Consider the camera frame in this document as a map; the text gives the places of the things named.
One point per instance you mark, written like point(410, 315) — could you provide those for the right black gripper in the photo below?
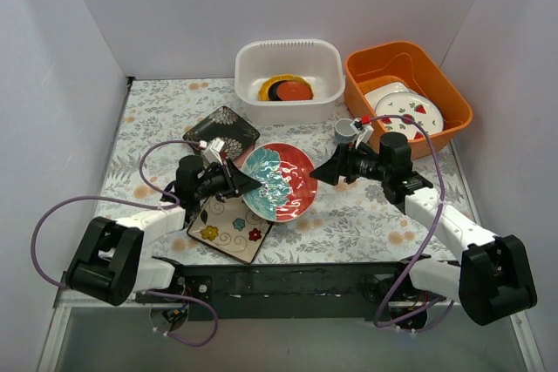
point(344, 164)

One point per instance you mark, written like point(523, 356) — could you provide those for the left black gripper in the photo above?
point(232, 180)

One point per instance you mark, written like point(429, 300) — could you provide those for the red and teal round plate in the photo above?
point(287, 191)

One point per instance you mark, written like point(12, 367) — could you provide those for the yellow dotted scalloped plate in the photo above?
point(263, 92)

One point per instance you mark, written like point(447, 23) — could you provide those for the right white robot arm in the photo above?
point(492, 278)

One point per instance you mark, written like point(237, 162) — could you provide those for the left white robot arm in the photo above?
point(108, 264)

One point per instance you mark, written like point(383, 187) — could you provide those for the white plate in orange bin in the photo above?
point(375, 96)

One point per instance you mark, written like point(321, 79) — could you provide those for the white plastic bin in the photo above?
point(316, 62)

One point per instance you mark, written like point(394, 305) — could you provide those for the floral patterned table mat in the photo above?
point(346, 223)

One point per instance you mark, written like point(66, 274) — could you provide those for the small grey white cup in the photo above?
point(343, 132)

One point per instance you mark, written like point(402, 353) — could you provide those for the square dark rimmed plate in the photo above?
point(231, 228)

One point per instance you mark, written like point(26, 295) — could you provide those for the black floral square plate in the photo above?
point(238, 134)

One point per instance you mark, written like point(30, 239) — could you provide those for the watermelon pattern round plate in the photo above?
point(404, 111)

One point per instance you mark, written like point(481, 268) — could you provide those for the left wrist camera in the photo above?
point(211, 150)

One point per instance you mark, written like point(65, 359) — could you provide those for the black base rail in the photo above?
point(292, 290)

